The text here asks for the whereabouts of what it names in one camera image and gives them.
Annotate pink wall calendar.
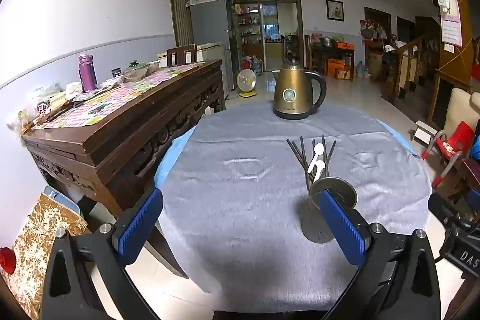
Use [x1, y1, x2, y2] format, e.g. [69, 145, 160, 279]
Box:
[437, 0, 463, 45]

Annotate carved wooden sideboard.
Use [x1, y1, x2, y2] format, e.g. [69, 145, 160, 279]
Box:
[22, 59, 226, 216]

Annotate metal utensil holder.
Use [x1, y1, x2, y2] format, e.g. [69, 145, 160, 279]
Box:
[301, 176, 358, 243]

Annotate wooden stair railing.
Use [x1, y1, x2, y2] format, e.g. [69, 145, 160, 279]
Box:
[382, 35, 439, 107]

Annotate red round object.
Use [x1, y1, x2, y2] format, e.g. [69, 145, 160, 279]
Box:
[0, 247, 16, 274]

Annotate wooden chair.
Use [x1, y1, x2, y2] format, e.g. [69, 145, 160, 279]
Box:
[167, 43, 197, 67]

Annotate bowl with glass lid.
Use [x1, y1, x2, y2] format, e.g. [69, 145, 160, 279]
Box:
[123, 60, 151, 81]

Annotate bronze electric kettle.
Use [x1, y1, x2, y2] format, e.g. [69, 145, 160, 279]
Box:
[272, 58, 327, 120]

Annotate white chest freezer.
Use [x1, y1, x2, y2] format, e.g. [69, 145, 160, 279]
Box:
[157, 42, 229, 99]

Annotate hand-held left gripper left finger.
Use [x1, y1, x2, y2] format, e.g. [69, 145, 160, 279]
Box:
[40, 188, 164, 320]

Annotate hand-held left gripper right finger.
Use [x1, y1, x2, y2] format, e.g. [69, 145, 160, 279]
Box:
[319, 190, 441, 320]

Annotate checkered plastic tablecloth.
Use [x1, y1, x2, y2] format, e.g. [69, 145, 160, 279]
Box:
[35, 63, 205, 129]

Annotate blue table cover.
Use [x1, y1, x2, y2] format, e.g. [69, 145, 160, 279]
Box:
[154, 115, 419, 191]

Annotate white spoon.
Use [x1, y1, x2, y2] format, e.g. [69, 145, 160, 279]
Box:
[307, 143, 326, 180]

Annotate pantry shelf with bottles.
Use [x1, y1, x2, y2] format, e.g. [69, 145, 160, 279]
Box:
[232, 1, 263, 62]

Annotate grey refrigerator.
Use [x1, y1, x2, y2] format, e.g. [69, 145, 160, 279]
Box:
[187, 0, 235, 92]

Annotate gold patterned cushion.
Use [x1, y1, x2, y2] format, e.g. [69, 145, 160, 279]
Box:
[7, 193, 89, 319]

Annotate grey tablecloth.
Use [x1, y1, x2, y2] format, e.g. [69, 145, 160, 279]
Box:
[157, 104, 432, 313]

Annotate framed wall picture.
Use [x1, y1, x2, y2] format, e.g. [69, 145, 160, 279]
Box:
[326, 0, 345, 21]

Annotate orange cardboard box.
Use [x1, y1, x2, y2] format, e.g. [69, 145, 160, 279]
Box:
[327, 58, 346, 78]

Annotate dark wooden side table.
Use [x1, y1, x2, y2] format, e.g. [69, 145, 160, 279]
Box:
[309, 43, 356, 82]

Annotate red plastic chair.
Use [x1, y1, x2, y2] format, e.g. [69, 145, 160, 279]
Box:
[422, 121, 476, 189]

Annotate beige armchair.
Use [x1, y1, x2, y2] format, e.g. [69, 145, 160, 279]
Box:
[444, 88, 480, 152]

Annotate purple thermos bottle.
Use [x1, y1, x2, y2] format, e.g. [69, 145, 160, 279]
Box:
[78, 54, 97, 93]

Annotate white step stool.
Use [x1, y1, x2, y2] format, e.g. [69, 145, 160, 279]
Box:
[412, 121, 437, 141]

